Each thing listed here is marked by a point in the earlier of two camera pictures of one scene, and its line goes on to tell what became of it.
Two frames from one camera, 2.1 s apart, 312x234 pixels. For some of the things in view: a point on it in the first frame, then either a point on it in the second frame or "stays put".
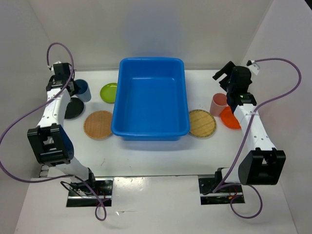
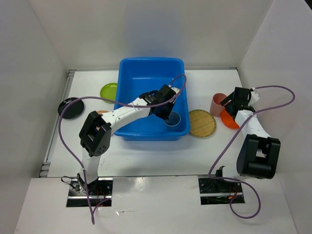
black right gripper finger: [227, 70] → [226, 100]
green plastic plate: [108, 92] stays put
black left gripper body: [76, 90] → [165, 112]
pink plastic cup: [219, 101] stays put
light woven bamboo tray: [203, 124] stays put
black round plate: [73, 108] stays put
